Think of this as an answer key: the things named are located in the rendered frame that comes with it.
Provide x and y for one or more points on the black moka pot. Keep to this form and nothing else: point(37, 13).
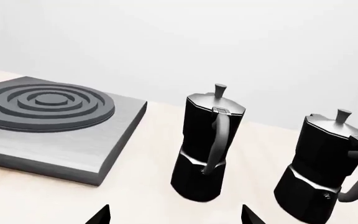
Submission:
point(197, 144)
point(315, 168)

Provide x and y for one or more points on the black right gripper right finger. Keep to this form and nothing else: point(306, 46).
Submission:
point(251, 217)

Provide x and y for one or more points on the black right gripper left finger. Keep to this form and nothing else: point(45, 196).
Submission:
point(102, 217)

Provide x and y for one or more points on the grey single-burner stove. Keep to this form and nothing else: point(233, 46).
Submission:
point(73, 140)

